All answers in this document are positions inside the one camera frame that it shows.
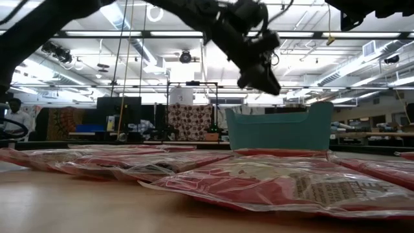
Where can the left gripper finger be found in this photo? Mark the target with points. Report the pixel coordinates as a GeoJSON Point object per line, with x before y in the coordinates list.
{"type": "Point", "coordinates": [244, 81]}
{"type": "Point", "coordinates": [266, 81]}

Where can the red popcorn bag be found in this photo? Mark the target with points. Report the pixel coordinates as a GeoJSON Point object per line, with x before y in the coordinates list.
{"type": "Point", "coordinates": [97, 170]}
{"type": "Point", "coordinates": [407, 156]}
{"type": "Point", "coordinates": [258, 184]}
{"type": "Point", "coordinates": [381, 170]}
{"type": "Point", "coordinates": [29, 157]}
{"type": "Point", "coordinates": [145, 159]}

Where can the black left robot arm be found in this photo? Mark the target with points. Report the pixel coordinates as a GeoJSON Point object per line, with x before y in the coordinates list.
{"type": "Point", "coordinates": [32, 32]}

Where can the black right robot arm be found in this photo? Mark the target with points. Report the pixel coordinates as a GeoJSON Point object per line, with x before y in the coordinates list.
{"type": "Point", "coordinates": [355, 9]}

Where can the long ceiling light strip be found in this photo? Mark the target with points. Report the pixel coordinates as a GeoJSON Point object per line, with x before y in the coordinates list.
{"type": "Point", "coordinates": [103, 33]}
{"type": "Point", "coordinates": [296, 34]}
{"type": "Point", "coordinates": [176, 33]}
{"type": "Point", "coordinates": [360, 34]}

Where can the teal plastic basket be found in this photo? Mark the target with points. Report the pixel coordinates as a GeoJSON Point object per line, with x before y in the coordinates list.
{"type": "Point", "coordinates": [278, 132]}

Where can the black ceiling spot lamp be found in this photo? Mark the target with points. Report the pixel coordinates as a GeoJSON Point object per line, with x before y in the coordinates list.
{"type": "Point", "coordinates": [185, 57]}

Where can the small cardboard box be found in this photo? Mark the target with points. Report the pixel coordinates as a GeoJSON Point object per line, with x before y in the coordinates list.
{"type": "Point", "coordinates": [211, 137]}

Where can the white cylinder container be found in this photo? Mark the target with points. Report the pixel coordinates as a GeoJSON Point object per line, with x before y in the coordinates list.
{"type": "Point", "coordinates": [181, 96]}

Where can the floral patterned cloth panel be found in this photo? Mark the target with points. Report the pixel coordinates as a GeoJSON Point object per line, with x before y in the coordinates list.
{"type": "Point", "coordinates": [191, 119]}

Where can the white air vent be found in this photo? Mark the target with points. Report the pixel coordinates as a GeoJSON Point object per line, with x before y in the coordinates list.
{"type": "Point", "coordinates": [368, 48]}

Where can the wooden workbench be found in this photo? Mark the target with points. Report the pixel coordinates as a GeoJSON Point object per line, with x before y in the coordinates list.
{"type": "Point", "coordinates": [372, 134]}

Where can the black ceiling device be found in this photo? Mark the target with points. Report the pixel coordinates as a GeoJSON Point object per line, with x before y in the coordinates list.
{"type": "Point", "coordinates": [392, 59]}

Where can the black monitor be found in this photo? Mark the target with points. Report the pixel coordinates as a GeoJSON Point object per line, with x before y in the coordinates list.
{"type": "Point", "coordinates": [118, 110]}

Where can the blue box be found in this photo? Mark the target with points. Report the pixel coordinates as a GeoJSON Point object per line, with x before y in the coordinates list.
{"type": "Point", "coordinates": [89, 128]}

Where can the orange patterned cloth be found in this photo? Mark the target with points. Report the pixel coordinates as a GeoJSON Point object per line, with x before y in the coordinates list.
{"type": "Point", "coordinates": [64, 123]}

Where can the person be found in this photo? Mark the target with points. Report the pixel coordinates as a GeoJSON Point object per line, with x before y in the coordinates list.
{"type": "Point", "coordinates": [17, 118]}

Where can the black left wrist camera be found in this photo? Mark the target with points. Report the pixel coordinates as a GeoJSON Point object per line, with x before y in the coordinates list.
{"type": "Point", "coordinates": [250, 14]}

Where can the black metal frame stand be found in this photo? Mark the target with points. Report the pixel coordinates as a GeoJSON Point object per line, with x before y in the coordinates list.
{"type": "Point", "coordinates": [194, 83]}

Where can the silver ventilation duct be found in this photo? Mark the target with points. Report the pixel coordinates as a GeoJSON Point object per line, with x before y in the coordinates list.
{"type": "Point", "coordinates": [355, 64]}
{"type": "Point", "coordinates": [142, 51]}

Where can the black table frame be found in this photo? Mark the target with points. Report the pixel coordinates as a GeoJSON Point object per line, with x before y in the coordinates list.
{"type": "Point", "coordinates": [97, 145]}

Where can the black ceiling camera cluster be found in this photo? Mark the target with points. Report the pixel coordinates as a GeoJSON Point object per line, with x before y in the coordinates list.
{"type": "Point", "coordinates": [61, 55]}

